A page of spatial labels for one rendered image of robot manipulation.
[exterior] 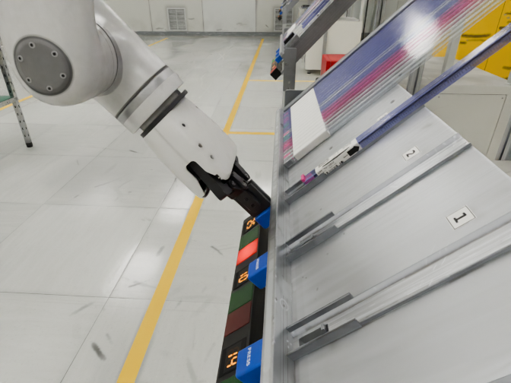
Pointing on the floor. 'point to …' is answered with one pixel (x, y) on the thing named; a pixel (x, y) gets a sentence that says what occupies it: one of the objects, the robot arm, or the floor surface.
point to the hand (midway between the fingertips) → (252, 198)
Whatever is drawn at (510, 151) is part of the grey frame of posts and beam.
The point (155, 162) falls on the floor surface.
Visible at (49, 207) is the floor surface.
